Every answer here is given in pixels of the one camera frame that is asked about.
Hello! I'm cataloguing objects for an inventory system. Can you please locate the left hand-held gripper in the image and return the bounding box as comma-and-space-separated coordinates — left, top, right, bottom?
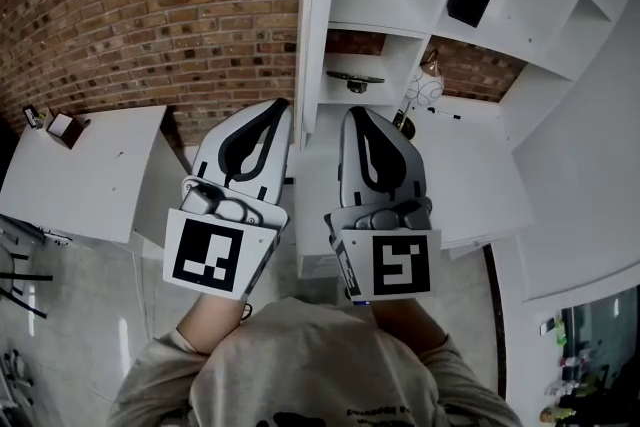
162, 97, 294, 304

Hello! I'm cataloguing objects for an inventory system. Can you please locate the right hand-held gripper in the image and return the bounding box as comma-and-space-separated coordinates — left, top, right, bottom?
323, 105, 444, 306

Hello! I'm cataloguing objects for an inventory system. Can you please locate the white cabinet door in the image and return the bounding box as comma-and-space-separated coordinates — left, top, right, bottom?
293, 0, 332, 150

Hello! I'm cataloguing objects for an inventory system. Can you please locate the person's right forearm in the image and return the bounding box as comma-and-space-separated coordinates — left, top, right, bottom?
368, 297, 450, 362

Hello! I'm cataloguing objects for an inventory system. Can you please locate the person's left forearm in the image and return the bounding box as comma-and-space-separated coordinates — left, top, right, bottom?
175, 290, 252, 357

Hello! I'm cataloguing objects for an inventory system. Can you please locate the black and white marker pen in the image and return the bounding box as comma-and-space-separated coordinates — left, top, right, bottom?
426, 106, 463, 121

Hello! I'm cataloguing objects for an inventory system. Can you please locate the white globe table lamp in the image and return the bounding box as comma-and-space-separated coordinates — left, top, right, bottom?
391, 48, 446, 141

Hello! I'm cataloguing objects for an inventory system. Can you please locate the white side table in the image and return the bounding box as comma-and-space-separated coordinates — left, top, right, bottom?
0, 104, 169, 246

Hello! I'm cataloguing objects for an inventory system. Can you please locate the brown open box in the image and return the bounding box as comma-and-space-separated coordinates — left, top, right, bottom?
46, 112, 86, 151

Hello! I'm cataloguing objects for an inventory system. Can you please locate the black floor strip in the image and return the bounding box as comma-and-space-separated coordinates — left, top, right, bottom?
481, 243, 509, 402

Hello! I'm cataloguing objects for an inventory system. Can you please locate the person's grey sweatshirt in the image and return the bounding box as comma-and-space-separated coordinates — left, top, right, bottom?
106, 296, 524, 427

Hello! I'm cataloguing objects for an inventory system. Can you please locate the small black and white box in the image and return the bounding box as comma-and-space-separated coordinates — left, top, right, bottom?
21, 103, 43, 132

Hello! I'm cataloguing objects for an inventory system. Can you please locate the dark glass display case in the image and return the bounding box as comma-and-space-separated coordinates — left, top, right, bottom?
537, 286, 640, 427

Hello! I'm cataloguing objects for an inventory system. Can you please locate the black metal frame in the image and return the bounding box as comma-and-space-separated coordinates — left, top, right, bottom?
0, 248, 55, 321

